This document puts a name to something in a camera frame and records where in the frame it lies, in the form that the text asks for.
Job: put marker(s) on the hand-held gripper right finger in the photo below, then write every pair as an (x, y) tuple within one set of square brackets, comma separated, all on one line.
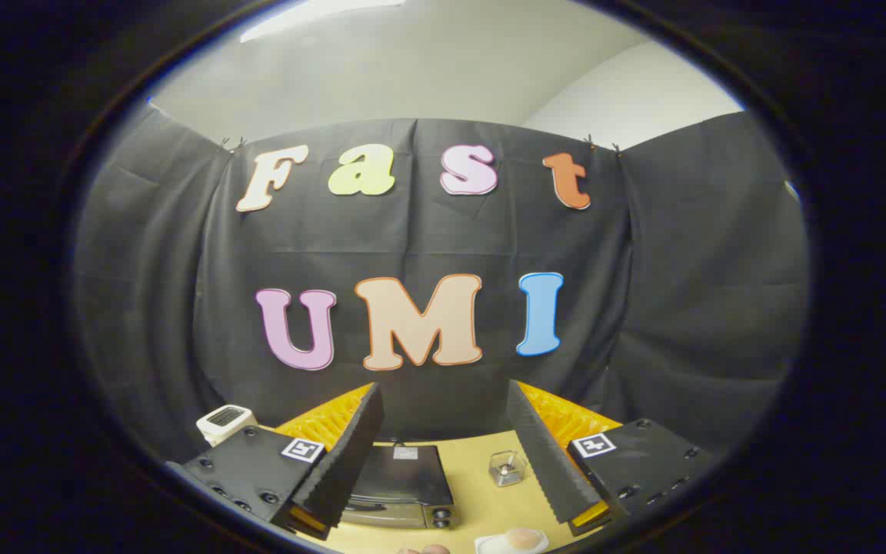
[(547, 462)]

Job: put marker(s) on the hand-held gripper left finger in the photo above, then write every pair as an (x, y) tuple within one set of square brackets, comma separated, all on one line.
[(347, 454)]

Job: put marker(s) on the black toaster oven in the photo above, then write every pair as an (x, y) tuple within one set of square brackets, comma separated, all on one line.
[(404, 477)]

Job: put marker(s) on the round bread bun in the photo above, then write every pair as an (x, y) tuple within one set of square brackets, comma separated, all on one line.
[(524, 538)]

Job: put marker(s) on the white bread toaster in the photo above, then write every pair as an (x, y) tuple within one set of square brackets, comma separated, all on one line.
[(224, 422)]

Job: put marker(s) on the clear glass jar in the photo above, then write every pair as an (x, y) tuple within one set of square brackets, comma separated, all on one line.
[(507, 468)]

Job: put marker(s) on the white square plate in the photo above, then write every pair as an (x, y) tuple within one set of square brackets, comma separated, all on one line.
[(489, 545)]

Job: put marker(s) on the black backdrop cloth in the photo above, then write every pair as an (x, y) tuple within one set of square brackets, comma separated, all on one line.
[(412, 238)]

